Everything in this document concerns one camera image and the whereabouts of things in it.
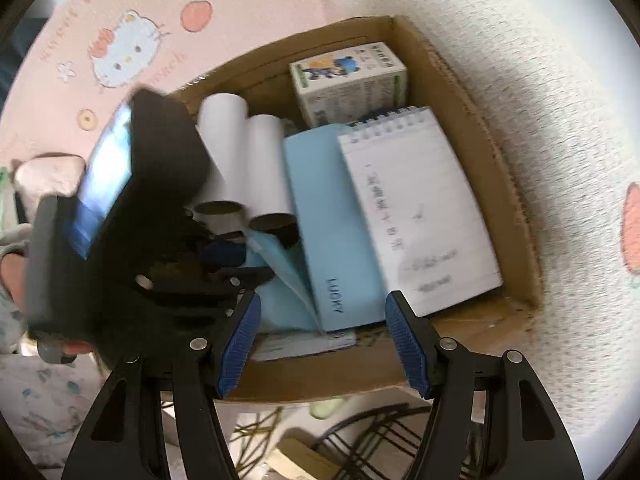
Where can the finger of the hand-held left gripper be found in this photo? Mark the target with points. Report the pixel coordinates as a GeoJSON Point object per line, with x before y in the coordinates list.
{"type": "Point", "coordinates": [200, 300]}
{"type": "Point", "coordinates": [225, 252]}

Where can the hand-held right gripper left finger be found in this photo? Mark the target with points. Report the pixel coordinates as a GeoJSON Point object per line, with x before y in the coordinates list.
{"type": "Point", "coordinates": [240, 345]}

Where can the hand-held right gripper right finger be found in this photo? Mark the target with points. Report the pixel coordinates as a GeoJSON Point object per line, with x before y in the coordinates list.
{"type": "Point", "coordinates": [407, 345]}

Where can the white paper tube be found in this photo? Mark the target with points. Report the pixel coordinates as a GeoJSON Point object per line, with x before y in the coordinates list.
{"type": "Point", "coordinates": [222, 150]}
{"type": "Point", "coordinates": [265, 170]}

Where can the cardboard box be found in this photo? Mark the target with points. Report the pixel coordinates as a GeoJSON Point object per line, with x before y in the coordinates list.
{"type": "Point", "coordinates": [325, 375]}

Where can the person's left forearm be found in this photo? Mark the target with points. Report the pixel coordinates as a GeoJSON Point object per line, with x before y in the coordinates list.
{"type": "Point", "coordinates": [12, 242]}

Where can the person's left hand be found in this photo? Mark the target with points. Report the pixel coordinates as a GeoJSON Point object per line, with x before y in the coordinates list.
{"type": "Point", "coordinates": [12, 280]}

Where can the pale green item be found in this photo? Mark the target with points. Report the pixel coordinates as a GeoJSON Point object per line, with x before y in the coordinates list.
{"type": "Point", "coordinates": [325, 409]}

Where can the blue notebook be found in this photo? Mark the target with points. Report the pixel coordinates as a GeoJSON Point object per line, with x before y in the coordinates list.
{"type": "Point", "coordinates": [325, 210]}

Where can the cream pillow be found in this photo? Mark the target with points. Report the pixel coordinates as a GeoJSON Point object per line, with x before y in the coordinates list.
{"type": "Point", "coordinates": [45, 175]}

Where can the wooden block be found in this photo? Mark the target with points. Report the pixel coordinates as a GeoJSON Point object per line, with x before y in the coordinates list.
{"type": "Point", "coordinates": [300, 460]}

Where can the white spiral notepad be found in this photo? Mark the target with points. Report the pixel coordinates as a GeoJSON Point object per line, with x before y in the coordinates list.
{"type": "Point", "coordinates": [420, 200]}

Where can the printed white clothing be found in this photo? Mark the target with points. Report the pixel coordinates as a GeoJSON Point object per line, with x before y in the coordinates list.
{"type": "Point", "coordinates": [45, 400]}

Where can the green white small carton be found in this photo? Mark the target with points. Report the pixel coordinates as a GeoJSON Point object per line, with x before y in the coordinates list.
{"type": "Point", "coordinates": [345, 90]}

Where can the pink cartoon printed blanket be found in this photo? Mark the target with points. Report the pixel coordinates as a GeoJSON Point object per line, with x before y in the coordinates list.
{"type": "Point", "coordinates": [550, 110]}

